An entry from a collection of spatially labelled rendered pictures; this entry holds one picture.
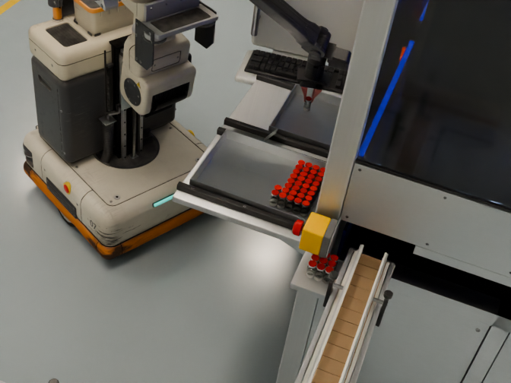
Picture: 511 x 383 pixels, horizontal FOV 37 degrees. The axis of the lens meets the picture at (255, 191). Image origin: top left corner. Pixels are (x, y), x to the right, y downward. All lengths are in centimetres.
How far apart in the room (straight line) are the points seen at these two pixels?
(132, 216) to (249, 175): 87
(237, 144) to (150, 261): 97
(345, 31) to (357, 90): 115
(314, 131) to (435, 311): 70
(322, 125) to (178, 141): 97
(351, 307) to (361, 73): 56
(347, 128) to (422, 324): 63
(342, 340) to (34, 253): 170
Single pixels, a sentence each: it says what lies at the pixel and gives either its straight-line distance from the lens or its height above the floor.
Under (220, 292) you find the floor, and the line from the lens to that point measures 302.
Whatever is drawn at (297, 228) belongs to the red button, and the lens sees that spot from 187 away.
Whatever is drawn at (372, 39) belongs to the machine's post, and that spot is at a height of 153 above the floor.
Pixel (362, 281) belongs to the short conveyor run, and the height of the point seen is 93.
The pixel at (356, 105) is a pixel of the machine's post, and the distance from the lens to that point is 169.
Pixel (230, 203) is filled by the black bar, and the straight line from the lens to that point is 206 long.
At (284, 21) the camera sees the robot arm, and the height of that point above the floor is 125.
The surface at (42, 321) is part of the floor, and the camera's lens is 294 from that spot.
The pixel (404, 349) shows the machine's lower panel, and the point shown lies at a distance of 219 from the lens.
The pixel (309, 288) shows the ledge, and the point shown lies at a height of 88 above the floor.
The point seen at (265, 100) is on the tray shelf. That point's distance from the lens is 249.
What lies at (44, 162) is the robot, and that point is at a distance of 319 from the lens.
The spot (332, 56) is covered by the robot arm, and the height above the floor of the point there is 112.
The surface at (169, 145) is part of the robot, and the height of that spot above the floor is 28.
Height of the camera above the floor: 231
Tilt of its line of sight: 42 degrees down
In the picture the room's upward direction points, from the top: 9 degrees clockwise
